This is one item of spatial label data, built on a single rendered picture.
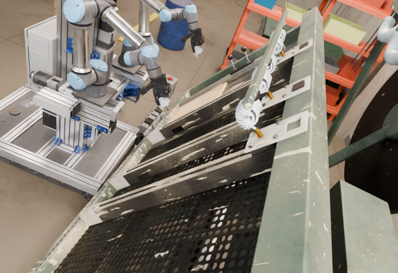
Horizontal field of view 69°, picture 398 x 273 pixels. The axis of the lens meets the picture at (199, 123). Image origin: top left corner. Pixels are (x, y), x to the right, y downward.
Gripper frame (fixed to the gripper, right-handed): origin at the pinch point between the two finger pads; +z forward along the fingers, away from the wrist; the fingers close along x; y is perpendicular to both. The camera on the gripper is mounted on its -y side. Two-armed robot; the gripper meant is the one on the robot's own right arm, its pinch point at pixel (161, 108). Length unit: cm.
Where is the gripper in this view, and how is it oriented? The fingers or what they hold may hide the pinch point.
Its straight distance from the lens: 164.0
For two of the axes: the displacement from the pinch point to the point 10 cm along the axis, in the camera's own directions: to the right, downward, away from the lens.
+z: 1.9, 8.3, 5.2
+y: 9.7, -0.9, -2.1
